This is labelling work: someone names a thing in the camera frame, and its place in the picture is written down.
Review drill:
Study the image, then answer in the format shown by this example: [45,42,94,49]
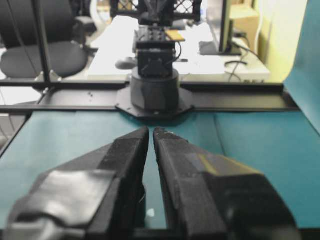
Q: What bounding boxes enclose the black vertical frame post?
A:
[33,0,53,85]

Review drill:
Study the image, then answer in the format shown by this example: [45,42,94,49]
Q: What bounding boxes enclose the black frame rail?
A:
[0,79,300,113]

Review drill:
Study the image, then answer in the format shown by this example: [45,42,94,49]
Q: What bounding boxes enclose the blue-green backdrop sheet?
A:
[284,0,320,140]

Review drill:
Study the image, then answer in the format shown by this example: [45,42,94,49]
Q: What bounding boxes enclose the brown cardboard box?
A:
[229,9,261,38]

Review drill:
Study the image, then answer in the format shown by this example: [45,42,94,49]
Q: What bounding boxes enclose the blue-green table cloth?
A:
[0,109,320,226]

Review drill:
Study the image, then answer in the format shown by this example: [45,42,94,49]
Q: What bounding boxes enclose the small yellow-brown pad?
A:
[165,30,186,43]

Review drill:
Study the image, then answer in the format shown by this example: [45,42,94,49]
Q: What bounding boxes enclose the white office desk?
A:
[87,14,272,81]

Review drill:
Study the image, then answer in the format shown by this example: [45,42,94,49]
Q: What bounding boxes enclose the grey computer mouse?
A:
[115,56,137,70]

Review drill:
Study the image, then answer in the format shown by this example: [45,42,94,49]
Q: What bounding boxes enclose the black office chair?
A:
[0,0,98,80]

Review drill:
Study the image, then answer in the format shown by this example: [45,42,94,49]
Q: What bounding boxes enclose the black computer monitor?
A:
[206,0,243,56]

